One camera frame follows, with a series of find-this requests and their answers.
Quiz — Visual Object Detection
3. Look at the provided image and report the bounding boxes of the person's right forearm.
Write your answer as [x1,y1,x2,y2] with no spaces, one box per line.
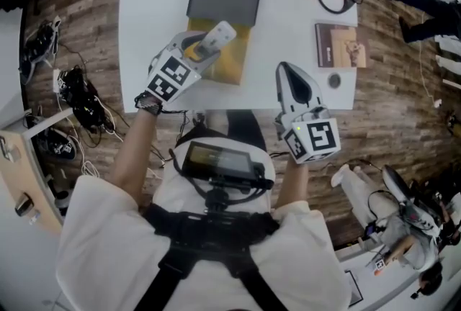
[275,154,310,212]

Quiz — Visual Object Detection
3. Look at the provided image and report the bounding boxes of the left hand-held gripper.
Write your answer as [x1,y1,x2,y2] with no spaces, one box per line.
[146,30,223,104]

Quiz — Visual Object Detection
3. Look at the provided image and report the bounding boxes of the person's black trousers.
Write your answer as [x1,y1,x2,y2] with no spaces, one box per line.
[176,109,268,154]

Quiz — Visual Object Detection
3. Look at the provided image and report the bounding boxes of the black beaded bracelet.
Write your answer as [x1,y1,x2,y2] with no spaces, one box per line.
[134,91,164,117]

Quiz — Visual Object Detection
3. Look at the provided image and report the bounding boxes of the person's left forearm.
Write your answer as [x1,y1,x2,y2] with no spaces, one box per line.
[109,108,161,209]

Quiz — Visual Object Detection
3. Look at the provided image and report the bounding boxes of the black cable bundle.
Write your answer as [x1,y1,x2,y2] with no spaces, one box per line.
[57,66,111,130]

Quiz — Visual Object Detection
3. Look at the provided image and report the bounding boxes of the yellow mat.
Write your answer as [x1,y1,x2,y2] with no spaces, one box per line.
[186,16,252,86]

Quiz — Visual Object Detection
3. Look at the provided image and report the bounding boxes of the white power strip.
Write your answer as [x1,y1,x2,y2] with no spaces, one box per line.
[53,68,66,94]

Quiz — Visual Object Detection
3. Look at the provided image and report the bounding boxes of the chest-mounted black screen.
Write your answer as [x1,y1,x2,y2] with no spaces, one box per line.
[181,140,275,191]

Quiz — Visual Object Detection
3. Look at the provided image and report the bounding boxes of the grey gripper device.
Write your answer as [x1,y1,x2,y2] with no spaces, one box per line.
[19,15,63,84]

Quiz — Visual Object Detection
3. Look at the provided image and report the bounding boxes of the black chest harness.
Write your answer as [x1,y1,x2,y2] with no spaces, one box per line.
[142,186,289,311]

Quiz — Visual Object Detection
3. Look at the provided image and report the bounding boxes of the light wooden desk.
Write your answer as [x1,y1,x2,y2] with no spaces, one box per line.
[0,107,75,235]

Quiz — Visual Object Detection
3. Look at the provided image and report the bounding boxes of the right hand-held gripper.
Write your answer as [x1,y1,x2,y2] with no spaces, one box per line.
[274,61,342,165]

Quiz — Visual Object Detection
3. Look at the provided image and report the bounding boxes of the brown book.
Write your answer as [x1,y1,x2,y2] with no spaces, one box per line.
[314,22,369,69]

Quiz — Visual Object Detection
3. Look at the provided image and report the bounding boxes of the person's white shirt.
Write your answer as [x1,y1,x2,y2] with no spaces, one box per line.
[55,135,352,311]

